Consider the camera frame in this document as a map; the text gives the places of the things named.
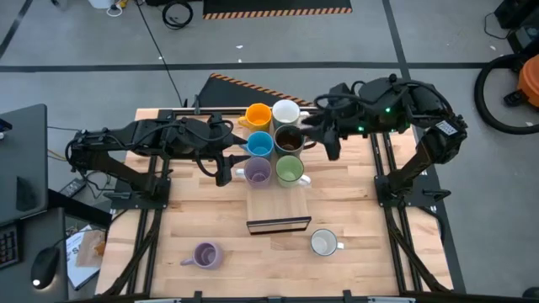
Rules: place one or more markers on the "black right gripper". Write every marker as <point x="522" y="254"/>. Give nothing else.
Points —
<point x="341" y="122"/>

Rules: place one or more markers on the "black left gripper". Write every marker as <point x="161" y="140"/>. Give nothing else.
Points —
<point x="210" y="143"/>

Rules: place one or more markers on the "bright blue mug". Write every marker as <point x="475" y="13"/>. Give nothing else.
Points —
<point x="259" y="145"/>

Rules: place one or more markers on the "dark teal speckled brown mug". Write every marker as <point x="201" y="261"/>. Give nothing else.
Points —
<point x="288" y="141"/>

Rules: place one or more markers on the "pale teal mug white interior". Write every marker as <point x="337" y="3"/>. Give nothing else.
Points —
<point x="286" y="111"/>

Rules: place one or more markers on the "yellow mug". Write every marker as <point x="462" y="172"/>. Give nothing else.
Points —
<point x="257" y="120"/>

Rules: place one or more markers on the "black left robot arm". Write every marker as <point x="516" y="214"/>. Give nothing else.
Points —
<point x="126" y="132"/>

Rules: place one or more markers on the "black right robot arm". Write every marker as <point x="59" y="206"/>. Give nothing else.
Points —
<point x="438" y="143"/>

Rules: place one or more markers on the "blue white floral mug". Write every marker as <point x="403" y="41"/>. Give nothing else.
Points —
<point x="323" y="243"/>

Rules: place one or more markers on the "black power brick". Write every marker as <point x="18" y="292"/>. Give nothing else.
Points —
<point x="73" y="188"/>

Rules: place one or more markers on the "dark desk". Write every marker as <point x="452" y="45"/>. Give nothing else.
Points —
<point x="54" y="219"/>

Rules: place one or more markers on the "white paper sheets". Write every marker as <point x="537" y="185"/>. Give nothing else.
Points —
<point x="82" y="269"/>

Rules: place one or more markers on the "white floor object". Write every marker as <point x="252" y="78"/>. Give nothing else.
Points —
<point x="101" y="3"/>

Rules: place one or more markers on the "grey desk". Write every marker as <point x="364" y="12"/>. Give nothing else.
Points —
<point x="23" y="160"/>

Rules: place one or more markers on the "black computer mouse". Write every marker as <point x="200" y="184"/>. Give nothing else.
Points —
<point x="44" y="265"/>

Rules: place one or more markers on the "black equipment case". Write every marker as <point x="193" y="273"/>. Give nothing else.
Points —
<point x="522" y="25"/>

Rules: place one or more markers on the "black keyboard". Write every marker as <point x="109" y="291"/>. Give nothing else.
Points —
<point x="9" y="246"/>

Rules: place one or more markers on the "black aluminium table frame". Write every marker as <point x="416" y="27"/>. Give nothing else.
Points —
<point x="381" y="160"/>

